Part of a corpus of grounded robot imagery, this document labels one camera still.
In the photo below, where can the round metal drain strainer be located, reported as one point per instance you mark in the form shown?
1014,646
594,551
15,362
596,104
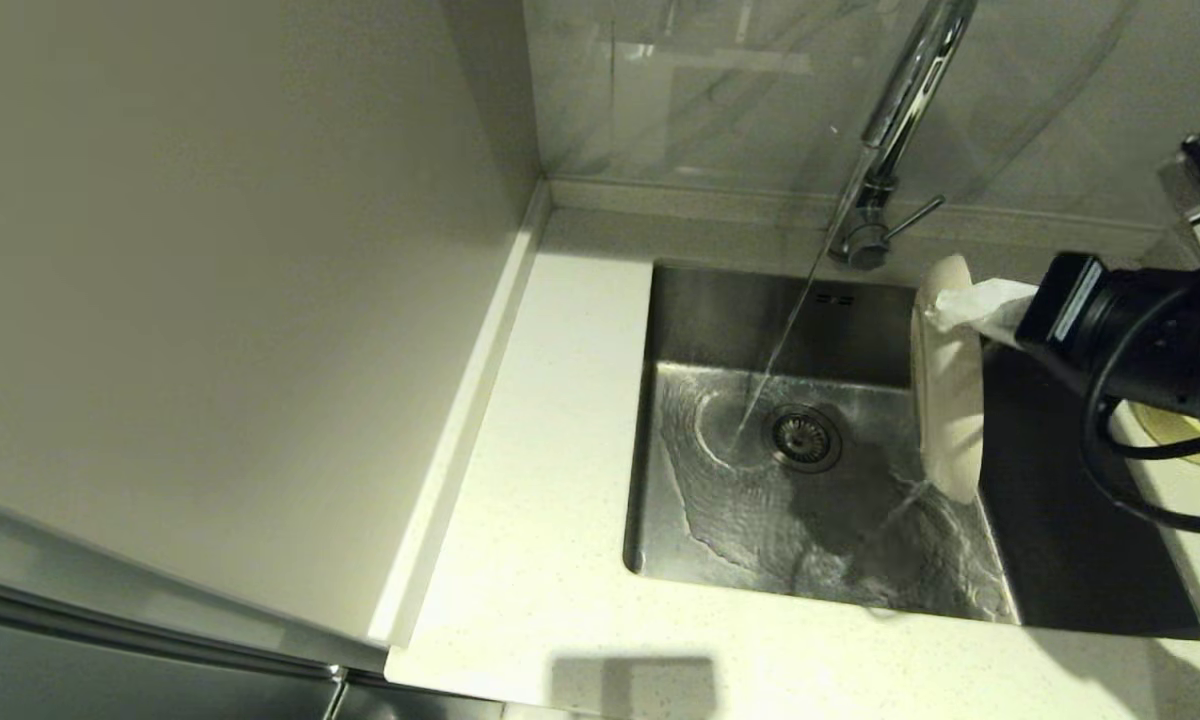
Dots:
802,437

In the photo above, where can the grey stainless appliance door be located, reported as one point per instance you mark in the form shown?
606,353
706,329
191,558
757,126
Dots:
110,680

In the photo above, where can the cream round plate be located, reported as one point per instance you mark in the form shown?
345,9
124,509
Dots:
950,420

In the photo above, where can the chrome kitchen faucet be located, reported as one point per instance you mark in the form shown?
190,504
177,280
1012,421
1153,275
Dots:
910,90

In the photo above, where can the beige tall side panel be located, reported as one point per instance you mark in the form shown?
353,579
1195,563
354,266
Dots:
210,250

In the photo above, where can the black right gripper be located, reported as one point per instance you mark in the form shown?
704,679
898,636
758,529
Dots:
1140,330

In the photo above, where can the stainless steel sink basin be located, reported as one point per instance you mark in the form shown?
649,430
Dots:
740,520

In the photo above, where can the yellow plastic bowl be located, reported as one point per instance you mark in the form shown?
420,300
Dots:
1175,432

